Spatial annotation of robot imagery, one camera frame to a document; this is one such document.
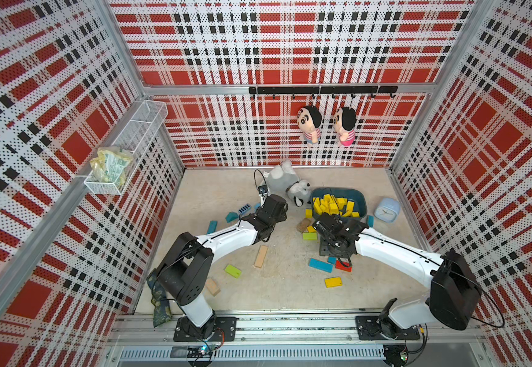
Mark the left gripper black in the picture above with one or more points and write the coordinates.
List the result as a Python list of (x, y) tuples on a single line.
[(282, 215)]

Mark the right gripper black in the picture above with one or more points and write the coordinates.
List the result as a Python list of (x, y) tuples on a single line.
[(324, 250)]

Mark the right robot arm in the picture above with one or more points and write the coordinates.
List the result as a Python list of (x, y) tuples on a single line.
[(450, 292)]

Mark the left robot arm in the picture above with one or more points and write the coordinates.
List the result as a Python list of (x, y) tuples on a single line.
[(183, 272)]

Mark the blue striped block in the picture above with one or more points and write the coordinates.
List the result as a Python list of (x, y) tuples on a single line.
[(244, 209)]

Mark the red rectangular block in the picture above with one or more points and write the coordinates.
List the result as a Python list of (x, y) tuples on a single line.
[(343, 267)]

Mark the lime green block centre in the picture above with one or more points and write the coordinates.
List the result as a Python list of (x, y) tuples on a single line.
[(310, 236)]

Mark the lime green block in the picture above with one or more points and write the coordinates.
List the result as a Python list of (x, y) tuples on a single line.
[(233, 271), (310, 236)]

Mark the dark brown wood block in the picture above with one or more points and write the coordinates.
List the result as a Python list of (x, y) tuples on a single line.
[(303, 225)]

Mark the long teal block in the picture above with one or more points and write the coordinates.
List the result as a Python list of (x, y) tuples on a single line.
[(320, 265)]

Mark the grey husky plush toy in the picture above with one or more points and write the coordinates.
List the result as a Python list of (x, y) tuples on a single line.
[(283, 179)]

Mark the dark teal plastic bin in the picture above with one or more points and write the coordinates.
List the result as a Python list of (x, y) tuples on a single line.
[(345, 203)]

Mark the teal triangular block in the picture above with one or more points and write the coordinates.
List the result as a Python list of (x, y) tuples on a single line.
[(231, 217)]

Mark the yellow block front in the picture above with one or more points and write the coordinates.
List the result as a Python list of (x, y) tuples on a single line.
[(333, 282)]

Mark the long natural wood block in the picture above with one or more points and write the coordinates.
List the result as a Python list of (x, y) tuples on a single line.
[(261, 256)]

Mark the light blue alarm clock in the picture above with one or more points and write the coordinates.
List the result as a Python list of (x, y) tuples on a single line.
[(387, 210)]

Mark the teal flat block left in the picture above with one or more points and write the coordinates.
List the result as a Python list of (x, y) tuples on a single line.
[(212, 227)]

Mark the lime green block left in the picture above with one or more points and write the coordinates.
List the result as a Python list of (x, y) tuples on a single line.
[(233, 271)]

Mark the natural wood cube block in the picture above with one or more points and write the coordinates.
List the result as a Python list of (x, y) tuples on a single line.
[(212, 287)]

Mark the left hanging cartoon doll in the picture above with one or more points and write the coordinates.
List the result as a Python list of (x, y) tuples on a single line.
[(309, 120)]

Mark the hanging cartoon doll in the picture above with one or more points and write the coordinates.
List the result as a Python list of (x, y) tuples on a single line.
[(344, 122), (309, 120)]

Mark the right hanging cartoon doll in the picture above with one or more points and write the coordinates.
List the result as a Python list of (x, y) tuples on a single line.
[(344, 122)]

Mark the dark patterned cloth bag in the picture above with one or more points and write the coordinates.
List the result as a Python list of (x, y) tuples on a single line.
[(162, 305)]

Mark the yellow-green snack packet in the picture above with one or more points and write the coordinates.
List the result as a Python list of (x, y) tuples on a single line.
[(110, 164)]

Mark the black hook rail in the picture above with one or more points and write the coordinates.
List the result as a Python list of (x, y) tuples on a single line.
[(350, 90)]

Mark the white wire wall basket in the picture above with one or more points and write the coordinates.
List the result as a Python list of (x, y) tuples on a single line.
[(136, 136)]

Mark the metal linear rail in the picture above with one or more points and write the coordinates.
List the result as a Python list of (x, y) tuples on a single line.
[(300, 337)]

